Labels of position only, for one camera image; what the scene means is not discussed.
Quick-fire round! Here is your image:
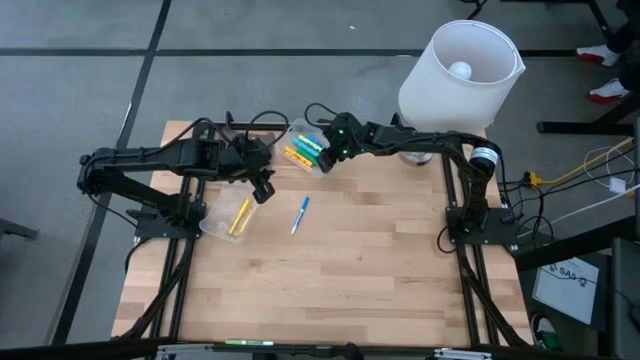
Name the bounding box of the black desk frame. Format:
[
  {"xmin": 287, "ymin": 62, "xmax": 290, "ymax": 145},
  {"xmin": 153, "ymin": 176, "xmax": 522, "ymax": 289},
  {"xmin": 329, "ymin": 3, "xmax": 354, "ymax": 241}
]
[{"xmin": 537, "ymin": 0, "xmax": 640, "ymax": 136}]

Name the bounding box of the clear shallow plastic bin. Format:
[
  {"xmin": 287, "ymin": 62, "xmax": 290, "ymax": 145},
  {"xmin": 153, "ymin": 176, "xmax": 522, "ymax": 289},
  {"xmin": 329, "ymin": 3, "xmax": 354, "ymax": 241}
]
[{"xmin": 198, "ymin": 182, "xmax": 261, "ymax": 245}]

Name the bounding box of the silver lamp white shade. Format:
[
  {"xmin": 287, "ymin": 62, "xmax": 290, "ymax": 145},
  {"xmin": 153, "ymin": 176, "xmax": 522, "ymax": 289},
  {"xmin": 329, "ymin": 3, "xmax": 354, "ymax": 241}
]
[{"xmin": 397, "ymin": 18, "xmax": 527, "ymax": 167}]

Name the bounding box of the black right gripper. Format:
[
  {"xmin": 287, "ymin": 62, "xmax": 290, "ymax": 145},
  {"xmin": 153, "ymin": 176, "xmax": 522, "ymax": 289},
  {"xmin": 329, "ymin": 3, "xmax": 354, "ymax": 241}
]
[{"xmin": 316, "ymin": 112, "xmax": 376, "ymax": 175}]

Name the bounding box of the light blue Expo marker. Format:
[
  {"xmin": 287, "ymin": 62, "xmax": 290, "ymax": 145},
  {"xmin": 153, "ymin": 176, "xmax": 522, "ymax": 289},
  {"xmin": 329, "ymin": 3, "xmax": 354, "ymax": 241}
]
[{"xmin": 290, "ymin": 195, "xmax": 311, "ymax": 236}]

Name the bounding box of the silver aluminium bracket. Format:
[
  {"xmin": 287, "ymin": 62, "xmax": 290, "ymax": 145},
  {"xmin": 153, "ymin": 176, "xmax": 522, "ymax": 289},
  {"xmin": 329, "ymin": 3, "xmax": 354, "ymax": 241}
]
[
  {"xmin": 433, "ymin": 347, "xmax": 494, "ymax": 360},
  {"xmin": 155, "ymin": 343, "xmax": 214, "ymax": 360}
]

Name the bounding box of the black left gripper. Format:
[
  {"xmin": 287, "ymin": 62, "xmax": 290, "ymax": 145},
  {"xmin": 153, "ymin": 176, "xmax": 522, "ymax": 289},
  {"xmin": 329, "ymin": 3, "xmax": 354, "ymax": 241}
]
[{"xmin": 217, "ymin": 134, "xmax": 277, "ymax": 205}]

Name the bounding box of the teal highlighter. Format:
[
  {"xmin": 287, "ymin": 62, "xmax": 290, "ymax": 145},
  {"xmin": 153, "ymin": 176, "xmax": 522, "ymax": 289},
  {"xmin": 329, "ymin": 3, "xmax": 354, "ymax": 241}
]
[{"xmin": 292, "ymin": 138, "xmax": 320, "ymax": 159}]

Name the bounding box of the white paper sheet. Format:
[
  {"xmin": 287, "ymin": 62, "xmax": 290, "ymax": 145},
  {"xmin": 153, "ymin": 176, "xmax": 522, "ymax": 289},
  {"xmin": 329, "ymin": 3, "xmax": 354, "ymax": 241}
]
[{"xmin": 531, "ymin": 256, "xmax": 600, "ymax": 326}]

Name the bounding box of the black floor stand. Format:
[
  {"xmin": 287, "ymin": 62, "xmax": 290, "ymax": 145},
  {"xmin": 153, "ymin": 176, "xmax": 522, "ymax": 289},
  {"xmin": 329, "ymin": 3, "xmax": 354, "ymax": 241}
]
[{"xmin": 0, "ymin": 217, "xmax": 40, "ymax": 242}]

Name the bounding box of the clear plastic handled bin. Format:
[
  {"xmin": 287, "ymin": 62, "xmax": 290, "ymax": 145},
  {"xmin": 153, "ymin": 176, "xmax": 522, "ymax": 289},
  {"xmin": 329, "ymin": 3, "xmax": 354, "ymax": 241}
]
[{"xmin": 275, "ymin": 117, "xmax": 335, "ymax": 176}]

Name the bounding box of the yellow cable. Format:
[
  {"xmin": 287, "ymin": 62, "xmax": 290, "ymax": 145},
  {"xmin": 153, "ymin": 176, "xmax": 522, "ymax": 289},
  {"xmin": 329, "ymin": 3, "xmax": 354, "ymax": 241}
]
[{"xmin": 522, "ymin": 137, "xmax": 636, "ymax": 188}]

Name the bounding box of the black aluminium rig frame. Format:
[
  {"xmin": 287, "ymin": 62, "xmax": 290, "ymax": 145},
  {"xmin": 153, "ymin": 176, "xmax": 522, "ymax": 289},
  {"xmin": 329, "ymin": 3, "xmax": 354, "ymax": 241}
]
[{"xmin": 110, "ymin": 115, "xmax": 535, "ymax": 360}]

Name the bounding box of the person's shoe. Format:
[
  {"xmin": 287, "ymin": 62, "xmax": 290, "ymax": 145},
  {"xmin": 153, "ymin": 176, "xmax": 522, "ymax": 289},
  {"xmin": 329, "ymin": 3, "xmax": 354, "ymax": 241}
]
[
  {"xmin": 529, "ymin": 312, "xmax": 562, "ymax": 351},
  {"xmin": 588, "ymin": 78, "xmax": 632, "ymax": 105},
  {"xmin": 574, "ymin": 43, "xmax": 622, "ymax": 68}
]

